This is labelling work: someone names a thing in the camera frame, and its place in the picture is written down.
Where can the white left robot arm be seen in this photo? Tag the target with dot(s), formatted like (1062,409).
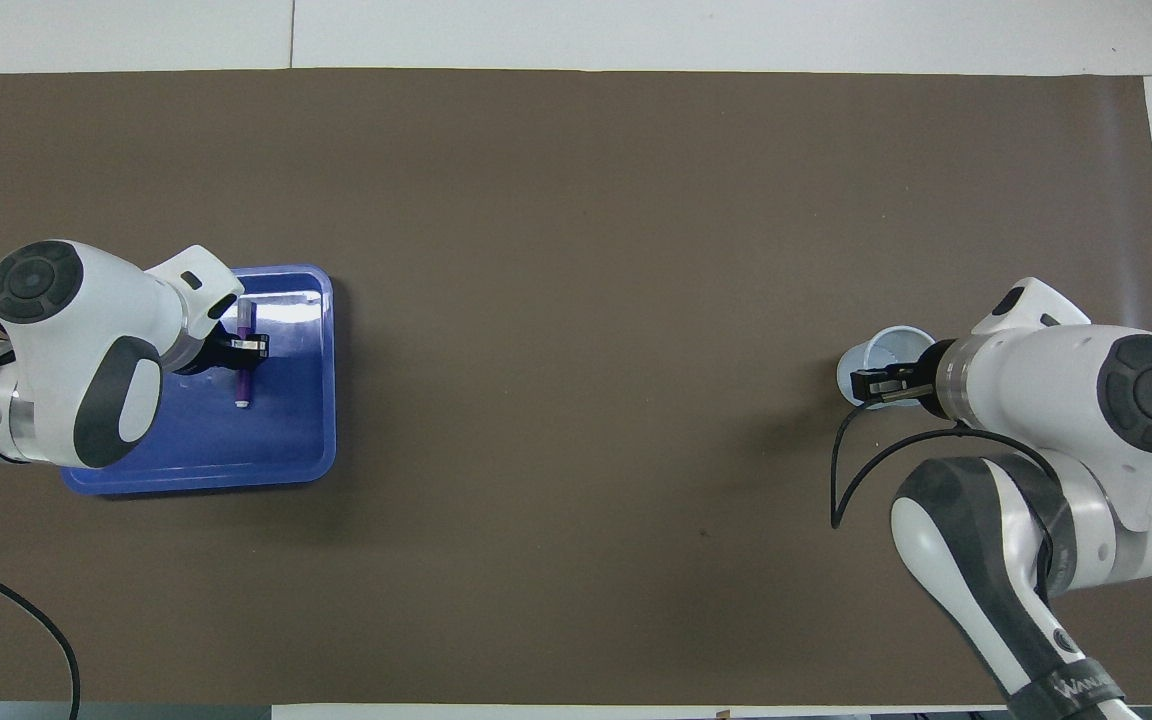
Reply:
(66,340)

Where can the blue plastic tray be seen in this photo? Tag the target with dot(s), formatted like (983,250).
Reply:
(286,430)

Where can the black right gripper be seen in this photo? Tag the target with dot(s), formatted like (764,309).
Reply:
(936,380)

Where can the brown table mat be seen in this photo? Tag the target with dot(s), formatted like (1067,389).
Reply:
(576,550)

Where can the translucent plastic cup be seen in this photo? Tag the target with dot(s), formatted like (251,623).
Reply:
(881,345)

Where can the purple pen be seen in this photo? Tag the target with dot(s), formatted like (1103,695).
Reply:
(242,385)

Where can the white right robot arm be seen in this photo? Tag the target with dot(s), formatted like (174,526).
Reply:
(1056,390)

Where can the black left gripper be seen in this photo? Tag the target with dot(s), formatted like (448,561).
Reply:
(204,358)

